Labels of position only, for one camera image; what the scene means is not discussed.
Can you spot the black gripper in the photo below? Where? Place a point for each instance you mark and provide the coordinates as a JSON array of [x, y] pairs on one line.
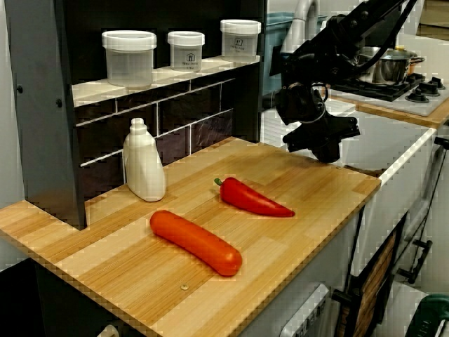
[[326, 131]]

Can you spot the white toy dishwasher panel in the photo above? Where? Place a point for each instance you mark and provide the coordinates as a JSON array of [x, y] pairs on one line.
[[308, 312]]

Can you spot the blue plastic bin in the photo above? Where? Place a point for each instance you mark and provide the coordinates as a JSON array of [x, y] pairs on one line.
[[271, 31]]

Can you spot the black framed oven door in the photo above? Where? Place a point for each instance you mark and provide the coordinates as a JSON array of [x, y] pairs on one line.
[[375, 281]]

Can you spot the red toy pepper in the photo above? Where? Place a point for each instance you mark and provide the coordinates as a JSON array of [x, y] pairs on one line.
[[252, 200]]

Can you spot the white toy detergent bottle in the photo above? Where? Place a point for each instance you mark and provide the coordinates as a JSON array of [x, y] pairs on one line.
[[144, 172]]

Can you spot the black shelf unit tiled back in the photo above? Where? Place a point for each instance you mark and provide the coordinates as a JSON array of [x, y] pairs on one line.
[[45, 123]]

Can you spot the white toy kitchen cabinet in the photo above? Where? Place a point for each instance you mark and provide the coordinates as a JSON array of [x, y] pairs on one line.
[[315, 259]]

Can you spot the small translucent jar white lid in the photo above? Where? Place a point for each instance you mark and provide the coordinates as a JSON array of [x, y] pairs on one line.
[[186, 51]]

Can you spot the orange toy sausage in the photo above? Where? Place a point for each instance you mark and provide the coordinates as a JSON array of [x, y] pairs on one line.
[[196, 242]]

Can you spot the white toy faucet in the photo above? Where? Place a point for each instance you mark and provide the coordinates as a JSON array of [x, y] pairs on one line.
[[301, 24]]

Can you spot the black stove knob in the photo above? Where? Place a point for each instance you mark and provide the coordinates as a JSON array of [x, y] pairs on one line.
[[417, 95], [432, 86]]

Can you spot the white toy sink with drainboard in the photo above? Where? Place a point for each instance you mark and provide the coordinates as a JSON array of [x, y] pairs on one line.
[[386, 140]]

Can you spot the dark green object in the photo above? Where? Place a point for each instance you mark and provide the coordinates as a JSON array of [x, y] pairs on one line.
[[435, 316]]

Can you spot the white toy stove top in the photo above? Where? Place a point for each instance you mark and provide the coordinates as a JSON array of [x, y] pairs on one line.
[[436, 105]]

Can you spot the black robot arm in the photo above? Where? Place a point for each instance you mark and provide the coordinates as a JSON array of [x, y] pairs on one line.
[[336, 38]]

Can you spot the steel toy pot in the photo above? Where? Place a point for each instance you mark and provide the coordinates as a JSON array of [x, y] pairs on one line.
[[393, 70]]

